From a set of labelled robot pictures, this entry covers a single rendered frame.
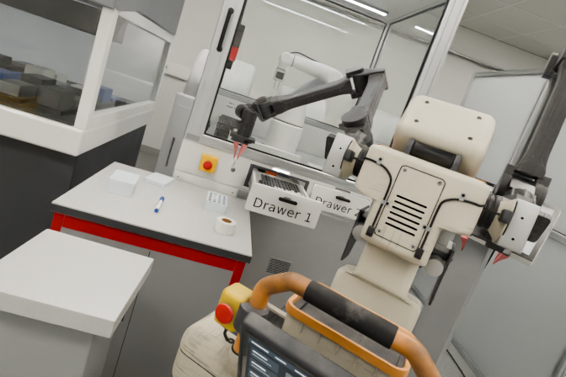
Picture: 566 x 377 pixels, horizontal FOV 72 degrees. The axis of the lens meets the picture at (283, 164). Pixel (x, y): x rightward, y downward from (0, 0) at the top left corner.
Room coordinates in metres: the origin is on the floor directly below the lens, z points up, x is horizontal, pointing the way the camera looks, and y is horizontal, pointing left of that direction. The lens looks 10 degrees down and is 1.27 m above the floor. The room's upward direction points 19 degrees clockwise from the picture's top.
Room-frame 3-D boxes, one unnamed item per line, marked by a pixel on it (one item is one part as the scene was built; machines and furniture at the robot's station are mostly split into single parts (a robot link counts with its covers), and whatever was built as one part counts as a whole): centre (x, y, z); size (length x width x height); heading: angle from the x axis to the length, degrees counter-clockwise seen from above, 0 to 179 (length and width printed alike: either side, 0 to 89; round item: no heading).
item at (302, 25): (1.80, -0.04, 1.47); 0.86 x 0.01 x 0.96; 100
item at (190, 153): (2.25, 0.04, 0.87); 1.02 x 0.95 x 0.14; 100
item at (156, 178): (1.58, 0.47, 0.77); 0.13 x 0.09 x 0.02; 1
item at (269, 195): (1.45, -0.06, 0.87); 0.29 x 0.02 x 0.11; 100
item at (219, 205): (1.50, 0.21, 0.78); 0.12 x 0.08 x 0.04; 11
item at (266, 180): (1.65, -0.02, 0.87); 0.22 x 0.18 x 0.06; 10
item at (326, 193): (1.82, -0.31, 0.87); 0.29 x 0.02 x 0.11; 100
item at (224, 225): (1.29, 0.12, 0.78); 0.07 x 0.07 x 0.04
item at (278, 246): (2.25, 0.03, 0.40); 1.03 x 0.95 x 0.80; 100
